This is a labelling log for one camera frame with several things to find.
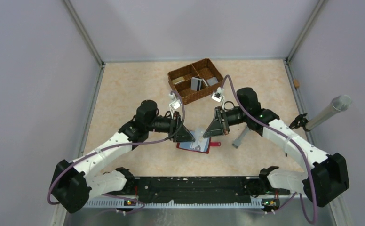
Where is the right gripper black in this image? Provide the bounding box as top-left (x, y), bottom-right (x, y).
top-left (204, 106), bottom-right (248, 138)

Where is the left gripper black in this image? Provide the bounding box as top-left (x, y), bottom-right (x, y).
top-left (146, 111), bottom-right (195, 143)

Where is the red leather card holder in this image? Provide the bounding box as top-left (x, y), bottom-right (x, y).
top-left (176, 129), bottom-right (221, 154)

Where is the white credit card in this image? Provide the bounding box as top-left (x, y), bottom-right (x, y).
top-left (190, 129), bottom-right (209, 153)

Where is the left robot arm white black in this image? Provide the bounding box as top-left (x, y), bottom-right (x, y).
top-left (47, 98), bottom-right (195, 213)

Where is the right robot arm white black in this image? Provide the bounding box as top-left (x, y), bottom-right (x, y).
top-left (203, 88), bottom-right (349, 207)

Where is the striped grey card upright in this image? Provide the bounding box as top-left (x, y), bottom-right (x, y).
top-left (190, 77), bottom-right (202, 91)

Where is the grey plastic toy beam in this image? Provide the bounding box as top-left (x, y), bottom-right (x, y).
top-left (232, 127), bottom-right (250, 149)

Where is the brown wicker divided basket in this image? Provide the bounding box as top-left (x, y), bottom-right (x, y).
top-left (167, 58), bottom-right (224, 105)

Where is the black mini tripod stand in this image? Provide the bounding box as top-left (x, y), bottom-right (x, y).
top-left (284, 113), bottom-right (309, 157)

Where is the small tan block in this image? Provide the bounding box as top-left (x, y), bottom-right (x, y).
top-left (293, 79), bottom-right (300, 88)

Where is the silver metal tube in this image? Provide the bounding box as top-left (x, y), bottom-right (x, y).
top-left (304, 95), bottom-right (352, 131)

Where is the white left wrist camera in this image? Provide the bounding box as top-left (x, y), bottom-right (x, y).
top-left (169, 91), bottom-right (181, 116)

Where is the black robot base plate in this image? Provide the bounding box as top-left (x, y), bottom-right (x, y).
top-left (111, 176), bottom-right (290, 204)

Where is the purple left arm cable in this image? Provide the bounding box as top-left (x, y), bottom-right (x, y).
top-left (47, 90), bottom-right (186, 207)

